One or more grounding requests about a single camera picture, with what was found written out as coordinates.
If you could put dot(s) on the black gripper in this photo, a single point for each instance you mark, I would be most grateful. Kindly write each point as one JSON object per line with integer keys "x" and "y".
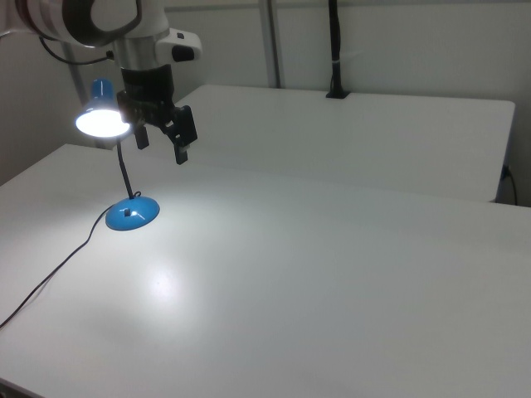
{"x": 147, "y": 89}

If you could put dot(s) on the blue gooseneck desk lamp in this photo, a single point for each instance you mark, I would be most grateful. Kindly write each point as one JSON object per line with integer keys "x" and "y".
{"x": 101, "y": 89}

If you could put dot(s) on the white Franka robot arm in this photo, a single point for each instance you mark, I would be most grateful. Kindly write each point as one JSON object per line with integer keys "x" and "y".
{"x": 137, "y": 51}

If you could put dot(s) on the white side table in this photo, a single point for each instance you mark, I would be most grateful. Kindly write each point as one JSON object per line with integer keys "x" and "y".
{"x": 352, "y": 137}

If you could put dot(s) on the black clamped camera pole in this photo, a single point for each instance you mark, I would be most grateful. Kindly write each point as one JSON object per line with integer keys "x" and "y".
{"x": 335, "y": 41}

